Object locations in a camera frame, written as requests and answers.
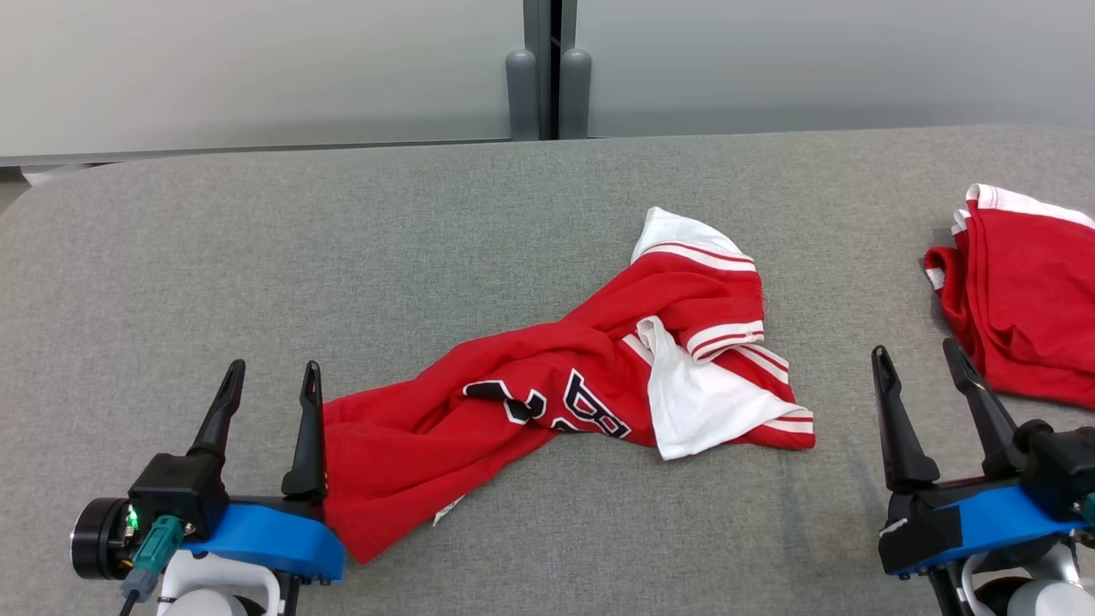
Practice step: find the left gripper blue housing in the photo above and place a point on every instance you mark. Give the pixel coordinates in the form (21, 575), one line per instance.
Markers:
(274, 535)

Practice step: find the right gripper blue housing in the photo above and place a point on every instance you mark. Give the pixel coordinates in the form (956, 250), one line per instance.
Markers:
(984, 522)

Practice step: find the red jersey white sleeves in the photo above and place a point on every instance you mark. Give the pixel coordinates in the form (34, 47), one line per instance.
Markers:
(411, 462)

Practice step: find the red shorts white stripe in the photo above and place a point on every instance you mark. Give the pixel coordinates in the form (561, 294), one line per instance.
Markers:
(1044, 299)

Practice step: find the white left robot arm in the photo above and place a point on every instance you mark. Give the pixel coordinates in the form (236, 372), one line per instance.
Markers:
(214, 603)

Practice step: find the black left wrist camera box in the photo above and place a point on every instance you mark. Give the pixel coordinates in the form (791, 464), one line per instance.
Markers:
(175, 488)

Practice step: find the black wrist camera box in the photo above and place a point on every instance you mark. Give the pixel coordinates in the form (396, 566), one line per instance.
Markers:
(1061, 466)
(175, 488)

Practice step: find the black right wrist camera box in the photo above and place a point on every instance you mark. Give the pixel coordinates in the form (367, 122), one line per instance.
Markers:
(1061, 466)

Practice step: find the grey cylinder post cap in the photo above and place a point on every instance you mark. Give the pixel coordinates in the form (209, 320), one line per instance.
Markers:
(575, 94)
(521, 94)

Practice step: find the grey partition post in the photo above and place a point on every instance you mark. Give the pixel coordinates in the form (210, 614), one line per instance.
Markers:
(535, 21)

